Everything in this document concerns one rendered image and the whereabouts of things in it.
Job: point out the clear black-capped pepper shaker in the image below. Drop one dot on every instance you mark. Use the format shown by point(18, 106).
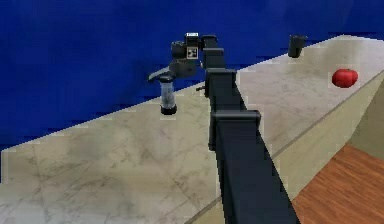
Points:
point(167, 95)

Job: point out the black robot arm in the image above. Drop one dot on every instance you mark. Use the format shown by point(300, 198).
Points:
point(240, 140)

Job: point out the red tomato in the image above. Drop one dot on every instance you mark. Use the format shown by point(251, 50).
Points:
point(344, 78)

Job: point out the beige marble-top counter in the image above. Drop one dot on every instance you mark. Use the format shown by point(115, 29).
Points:
point(133, 156)

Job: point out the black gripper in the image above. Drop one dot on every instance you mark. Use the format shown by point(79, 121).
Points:
point(181, 60)

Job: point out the black cylinder cup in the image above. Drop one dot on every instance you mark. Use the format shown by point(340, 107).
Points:
point(296, 45)

